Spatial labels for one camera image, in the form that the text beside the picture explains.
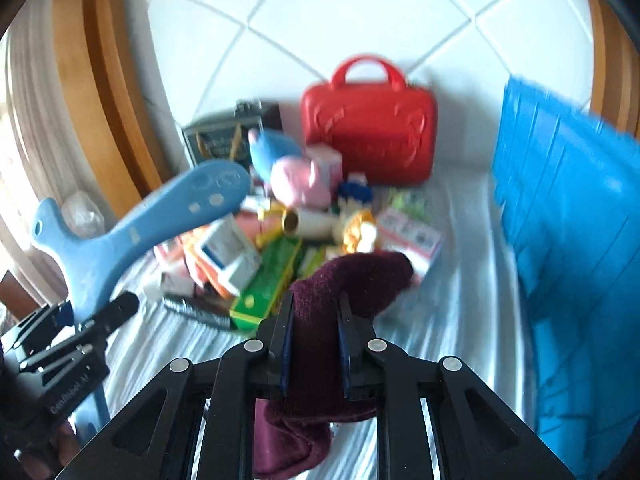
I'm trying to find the maroon towel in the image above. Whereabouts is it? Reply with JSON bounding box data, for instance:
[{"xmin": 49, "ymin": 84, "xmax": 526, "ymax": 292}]
[{"xmin": 252, "ymin": 252, "xmax": 416, "ymax": 478}]

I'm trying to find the pink and white box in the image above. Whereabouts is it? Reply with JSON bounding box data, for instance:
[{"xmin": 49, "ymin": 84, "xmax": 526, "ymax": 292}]
[{"xmin": 152, "ymin": 240, "xmax": 187, "ymax": 272}]

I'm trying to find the orange and white plush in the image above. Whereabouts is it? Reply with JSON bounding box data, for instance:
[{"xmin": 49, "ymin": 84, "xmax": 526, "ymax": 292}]
[{"xmin": 332, "ymin": 210, "xmax": 381, "ymax": 254}]

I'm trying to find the long green box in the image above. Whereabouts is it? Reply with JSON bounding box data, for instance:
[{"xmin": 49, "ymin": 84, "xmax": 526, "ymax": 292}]
[{"xmin": 230, "ymin": 237, "xmax": 303, "ymax": 329}]

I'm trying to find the beige curtain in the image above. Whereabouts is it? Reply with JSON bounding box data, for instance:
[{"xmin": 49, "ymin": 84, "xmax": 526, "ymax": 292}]
[{"xmin": 0, "ymin": 10, "xmax": 66, "ymax": 281}]

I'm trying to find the black gift box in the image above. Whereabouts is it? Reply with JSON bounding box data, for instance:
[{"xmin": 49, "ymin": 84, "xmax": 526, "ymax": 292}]
[{"xmin": 181, "ymin": 102, "xmax": 281, "ymax": 168}]

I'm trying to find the red hard carry case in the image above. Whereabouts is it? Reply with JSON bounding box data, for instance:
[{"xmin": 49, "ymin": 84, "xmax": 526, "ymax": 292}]
[{"xmin": 300, "ymin": 57, "xmax": 438, "ymax": 186}]

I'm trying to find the person's left hand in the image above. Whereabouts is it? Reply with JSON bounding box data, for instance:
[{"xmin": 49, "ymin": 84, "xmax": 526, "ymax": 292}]
[{"xmin": 0, "ymin": 422, "xmax": 81, "ymax": 480}]

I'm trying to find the pink cardboard box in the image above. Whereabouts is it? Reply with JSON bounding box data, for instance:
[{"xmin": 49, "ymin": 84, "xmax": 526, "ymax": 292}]
[{"xmin": 307, "ymin": 145, "xmax": 344, "ymax": 186}]

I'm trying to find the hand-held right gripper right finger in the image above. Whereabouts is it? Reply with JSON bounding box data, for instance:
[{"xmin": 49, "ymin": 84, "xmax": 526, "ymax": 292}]
[{"xmin": 337, "ymin": 294, "xmax": 576, "ymax": 480}]

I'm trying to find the green one-eyed monster plush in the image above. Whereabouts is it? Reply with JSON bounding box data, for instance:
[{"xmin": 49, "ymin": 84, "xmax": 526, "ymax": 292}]
[{"xmin": 387, "ymin": 190, "xmax": 431, "ymax": 222}]

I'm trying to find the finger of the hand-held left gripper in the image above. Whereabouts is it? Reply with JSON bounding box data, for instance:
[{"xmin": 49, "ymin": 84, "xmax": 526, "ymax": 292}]
[
  {"xmin": 75, "ymin": 291, "xmax": 141, "ymax": 349},
  {"xmin": 15, "ymin": 302, "xmax": 76, "ymax": 357}
]

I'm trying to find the curved wooden wall trim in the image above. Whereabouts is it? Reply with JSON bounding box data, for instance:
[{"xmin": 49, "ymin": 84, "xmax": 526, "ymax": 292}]
[
  {"xmin": 52, "ymin": 0, "xmax": 173, "ymax": 221},
  {"xmin": 585, "ymin": 0, "xmax": 640, "ymax": 136}
]

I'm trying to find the black tube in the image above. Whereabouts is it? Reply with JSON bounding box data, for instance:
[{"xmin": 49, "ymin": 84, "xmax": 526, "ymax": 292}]
[{"xmin": 162, "ymin": 296, "xmax": 233, "ymax": 332}]

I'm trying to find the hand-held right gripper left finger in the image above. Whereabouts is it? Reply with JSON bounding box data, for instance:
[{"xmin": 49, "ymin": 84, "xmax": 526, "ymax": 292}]
[{"xmin": 57, "ymin": 292, "xmax": 297, "ymax": 480}]

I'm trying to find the large white pink medicine box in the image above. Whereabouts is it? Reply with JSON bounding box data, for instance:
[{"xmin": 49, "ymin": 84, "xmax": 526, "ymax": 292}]
[{"xmin": 375, "ymin": 210, "xmax": 443, "ymax": 281}]

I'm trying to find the cardboard tube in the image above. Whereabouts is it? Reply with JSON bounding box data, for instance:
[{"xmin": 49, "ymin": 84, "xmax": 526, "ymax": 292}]
[{"xmin": 280, "ymin": 208, "xmax": 336, "ymax": 237}]

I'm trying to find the blue and pink plush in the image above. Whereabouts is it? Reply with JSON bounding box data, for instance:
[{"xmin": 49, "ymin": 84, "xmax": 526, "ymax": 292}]
[{"xmin": 248, "ymin": 129, "xmax": 336, "ymax": 208}]

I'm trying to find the clear plastic bag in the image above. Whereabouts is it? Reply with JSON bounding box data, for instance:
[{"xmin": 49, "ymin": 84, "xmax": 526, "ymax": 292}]
[{"xmin": 60, "ymin": 192, "xmax": 106, "ymax": 239}]

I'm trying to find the blue plastic crate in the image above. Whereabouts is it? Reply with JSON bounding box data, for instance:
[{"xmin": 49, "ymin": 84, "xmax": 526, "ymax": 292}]
[{"xmin": 492, "ymin": 75, "xmax": 640, "ymax": 478}]

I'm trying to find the dark blue plush toy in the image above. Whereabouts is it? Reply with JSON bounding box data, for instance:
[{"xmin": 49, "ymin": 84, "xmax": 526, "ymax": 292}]
[{"xmin": 337, "ymin": 175, "xmax": 374, "ymax": 207}]

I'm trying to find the light blue plastic paddle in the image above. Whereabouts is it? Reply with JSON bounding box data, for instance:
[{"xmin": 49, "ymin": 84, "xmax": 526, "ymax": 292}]
[{"xmin": 31, "ymin": 160, "xmax": 252, "ymax": 323}]

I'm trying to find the white and blue medicine box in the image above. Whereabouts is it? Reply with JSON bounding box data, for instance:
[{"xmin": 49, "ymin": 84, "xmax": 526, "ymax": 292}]
[{"xmin": 195, "ymin": 215, "xmax": 263, "ymax": 297}]

